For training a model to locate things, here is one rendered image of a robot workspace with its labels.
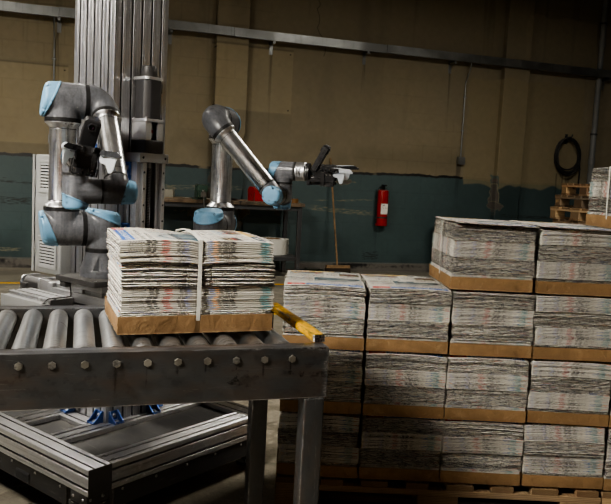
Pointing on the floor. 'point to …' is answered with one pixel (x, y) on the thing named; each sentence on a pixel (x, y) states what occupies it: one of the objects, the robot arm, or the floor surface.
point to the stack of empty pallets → (571, 205)
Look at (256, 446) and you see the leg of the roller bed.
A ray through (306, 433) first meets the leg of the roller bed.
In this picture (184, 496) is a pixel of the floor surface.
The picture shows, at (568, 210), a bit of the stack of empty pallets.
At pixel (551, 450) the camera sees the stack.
